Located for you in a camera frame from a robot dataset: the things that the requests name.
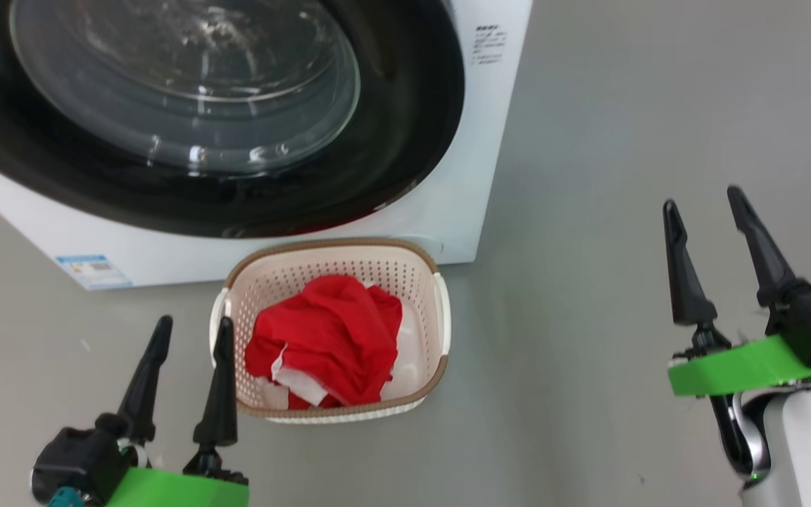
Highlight red garment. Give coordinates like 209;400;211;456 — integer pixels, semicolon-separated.
244;274;405;411

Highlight blue energy label sticker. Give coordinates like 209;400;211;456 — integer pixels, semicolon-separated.
55;254;133;290

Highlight cream laundry basket, brown rim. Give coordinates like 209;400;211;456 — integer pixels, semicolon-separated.
209;237;453;425

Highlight white front-load washing machine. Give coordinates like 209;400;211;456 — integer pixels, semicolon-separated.
0;0;534;292

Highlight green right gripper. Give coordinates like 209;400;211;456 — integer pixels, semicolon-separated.
662;185;811;398

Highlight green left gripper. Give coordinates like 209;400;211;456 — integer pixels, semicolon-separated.
106;315;251;507

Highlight black washer door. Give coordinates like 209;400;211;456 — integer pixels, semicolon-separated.
0;0;466;239

